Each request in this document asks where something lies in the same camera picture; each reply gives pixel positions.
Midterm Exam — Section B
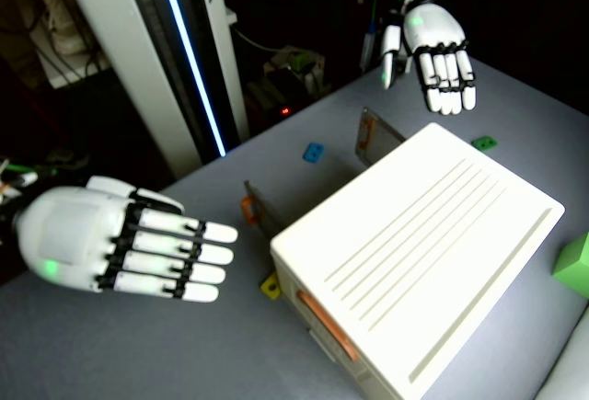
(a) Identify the white plastic box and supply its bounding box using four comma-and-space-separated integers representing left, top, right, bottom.
270, 122, 566, 400

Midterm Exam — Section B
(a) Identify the small blue block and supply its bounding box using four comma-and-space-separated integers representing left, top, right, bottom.
302, 142, 326, 164

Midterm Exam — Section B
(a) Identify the dark device red light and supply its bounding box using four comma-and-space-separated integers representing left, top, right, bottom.
243, 77, 305, 120

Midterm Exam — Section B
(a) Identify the small yellow block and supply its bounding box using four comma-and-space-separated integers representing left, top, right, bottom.
260, 273, 283, 300

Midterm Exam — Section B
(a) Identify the power strip with plugs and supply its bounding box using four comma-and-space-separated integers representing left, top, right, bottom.
261, 45, 328, 97

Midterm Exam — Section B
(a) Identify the white column blue light strip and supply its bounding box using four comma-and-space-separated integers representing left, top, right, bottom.
54, 0, 252, 178

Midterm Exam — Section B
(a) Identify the white shelf clutter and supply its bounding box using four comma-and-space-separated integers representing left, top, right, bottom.
27, 0, 111, 88

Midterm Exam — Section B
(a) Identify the large light green cube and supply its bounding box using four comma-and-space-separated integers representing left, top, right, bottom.
551, 232, 589, 300

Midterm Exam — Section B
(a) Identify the white drawer orange handle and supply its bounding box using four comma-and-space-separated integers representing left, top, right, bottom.
280, 287, 369, 373

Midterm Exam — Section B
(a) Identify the thin white cable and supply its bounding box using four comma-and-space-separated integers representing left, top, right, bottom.
229, 22, 286, 54

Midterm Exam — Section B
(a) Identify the hanging cable grey plug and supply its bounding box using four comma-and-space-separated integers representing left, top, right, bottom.
360, 0, 383, 73

